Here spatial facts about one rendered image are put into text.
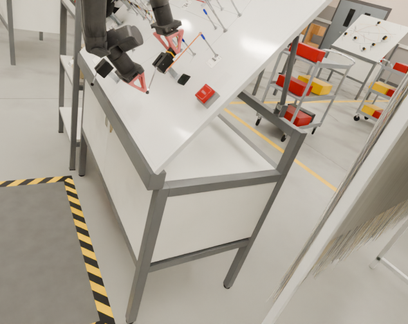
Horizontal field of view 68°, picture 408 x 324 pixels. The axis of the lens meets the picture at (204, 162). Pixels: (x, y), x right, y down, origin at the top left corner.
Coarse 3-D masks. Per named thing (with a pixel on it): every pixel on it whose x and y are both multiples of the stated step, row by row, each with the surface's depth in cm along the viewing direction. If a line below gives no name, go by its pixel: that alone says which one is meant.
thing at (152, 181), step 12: (84, 60) 163; (84, 72) 160; (96, 84) 141; (96, 96) 142; (108, 108) 126; (120, 120) 116; (120, 132) 114; (132, 144) 104; (132, 156) 105; (144, 168) 96; (144, 180) 96; (156, 180) 94
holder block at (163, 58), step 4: (160, 56) 103; (164, 56) 102; (168, 56) 102; (156, 60) 103; (160, 60) 102; (164, 60) 102; (168, 60) 103; (172, 60) 104; (152, 64) 104; (156, 64) 102; (160, 64) 102; (164, 64) 102; (168, 64) 103; (160, 68) 102; (164, 68) 103; (160, 72) 106; (164, 72) 104
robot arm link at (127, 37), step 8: (128, 24) 85; (112, 32) 86; (120, 32) 85; (128, 32) 85; (136, 32) 88; (112, 40) 86; (120, 40) 86; (128, 40) 87; (136, 40) 87; (96, 48) 83; (104, 48) 85; (120, 48) 88; (128, 48) 89; (104, 56) 88
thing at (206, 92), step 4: (204, 88) 92; (208, 88) 91; (200, 92) 92; (204, 92) 91; (208, 92) 90; (212, 92) 90; (196, 96) 92; (200, 96) 91; (204, 96) 90; (208, 96) 90; (200, 100) 91; (204, 100) 90
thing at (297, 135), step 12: (240, 96) 146; (252, 96) 142; (264, 108) 133; (276, 108) 128; (276, 120) 128; (288, 132) 122; (300, 132) 117; (288, 144) 123; (300, 144) 121; (288, 156) 123; (276, 168) 129; (288, 168) 127
